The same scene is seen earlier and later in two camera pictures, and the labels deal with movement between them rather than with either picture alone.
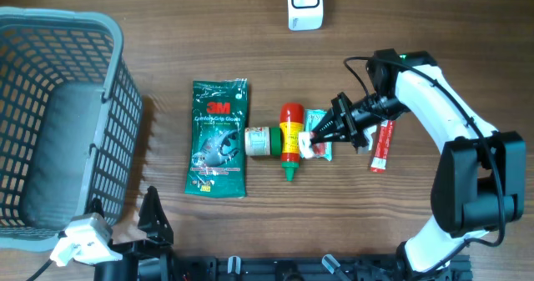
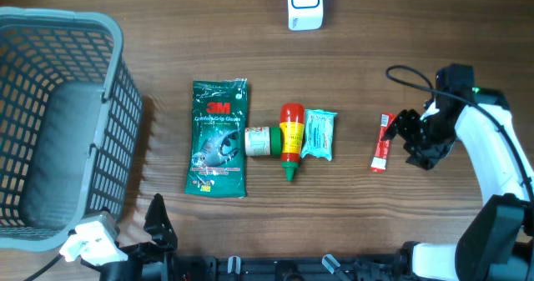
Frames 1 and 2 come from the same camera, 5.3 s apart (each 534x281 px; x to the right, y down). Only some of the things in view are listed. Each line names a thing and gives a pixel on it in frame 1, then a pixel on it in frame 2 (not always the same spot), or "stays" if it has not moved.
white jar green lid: x=263 y=141 stays
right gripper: x=351 y=132 → x=426 y=156
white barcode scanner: x=305 y=5 stays
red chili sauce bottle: x=291 y=126 stays
